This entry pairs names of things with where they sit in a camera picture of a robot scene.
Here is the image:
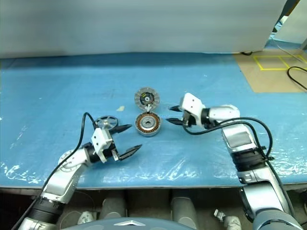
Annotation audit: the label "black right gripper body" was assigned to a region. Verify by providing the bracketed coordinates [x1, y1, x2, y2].
[181, 110, 198, 128]

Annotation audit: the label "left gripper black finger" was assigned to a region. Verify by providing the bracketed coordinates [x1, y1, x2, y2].
[109, 124, 133, 136]
[118, 144, 143, 161]

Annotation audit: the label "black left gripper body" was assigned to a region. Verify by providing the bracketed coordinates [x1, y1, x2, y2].
[103, 130, 120, 161]

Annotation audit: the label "silver spoked rotor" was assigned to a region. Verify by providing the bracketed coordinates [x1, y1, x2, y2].
[95, 115, 119, 131]

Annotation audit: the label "round motor housing copper windings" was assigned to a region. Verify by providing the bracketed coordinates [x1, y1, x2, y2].
[135, 112, 162, 138]

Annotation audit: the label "white crumpled object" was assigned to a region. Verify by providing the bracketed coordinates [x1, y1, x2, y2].
[78, 211, 98, 226]

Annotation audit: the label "blue table mat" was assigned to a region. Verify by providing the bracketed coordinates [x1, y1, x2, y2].
[0, 52, 307, 190]

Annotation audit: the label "grey rounded robot leg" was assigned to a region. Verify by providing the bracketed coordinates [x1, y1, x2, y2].
[170, 196, 200, 230]

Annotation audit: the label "brown cardboard sheet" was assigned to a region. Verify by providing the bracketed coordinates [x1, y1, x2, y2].
[234, 51, 307, 93]

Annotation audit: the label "large white backdrop board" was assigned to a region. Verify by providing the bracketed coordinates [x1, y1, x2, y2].
[0, 0, 288, 59]

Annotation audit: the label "white side board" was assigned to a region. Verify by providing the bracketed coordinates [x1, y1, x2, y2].
[273, 0, 307, 45]

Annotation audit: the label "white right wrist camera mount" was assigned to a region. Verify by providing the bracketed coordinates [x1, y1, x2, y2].
[179, 92, 206, 127]

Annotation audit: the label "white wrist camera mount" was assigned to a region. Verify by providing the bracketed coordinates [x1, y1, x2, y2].
[90, 128, 113, 163]
[179, 92, 206, 127]

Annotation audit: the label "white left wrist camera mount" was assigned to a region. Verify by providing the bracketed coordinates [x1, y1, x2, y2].
[90, 128, 113, 163]

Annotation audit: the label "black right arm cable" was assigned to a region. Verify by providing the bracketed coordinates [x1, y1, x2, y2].
[182, 116, 297, 221]

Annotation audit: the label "small grey metal bracket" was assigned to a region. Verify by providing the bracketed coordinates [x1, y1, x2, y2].
[213, 209, 242, 230]

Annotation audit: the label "long black floor cable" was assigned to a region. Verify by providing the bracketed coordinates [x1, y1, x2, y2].
[287, 66, 307, 93]

